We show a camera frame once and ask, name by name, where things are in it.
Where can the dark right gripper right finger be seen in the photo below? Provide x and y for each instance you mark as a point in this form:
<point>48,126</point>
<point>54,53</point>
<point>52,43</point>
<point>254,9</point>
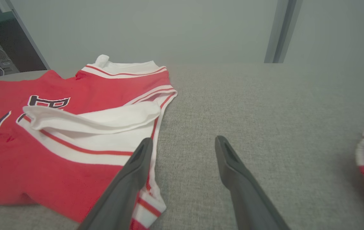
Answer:
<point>249,198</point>

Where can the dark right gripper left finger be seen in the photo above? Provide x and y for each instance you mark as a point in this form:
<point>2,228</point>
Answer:
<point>121,198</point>

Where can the red white striped jersey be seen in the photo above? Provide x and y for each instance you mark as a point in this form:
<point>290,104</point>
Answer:
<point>41,169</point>

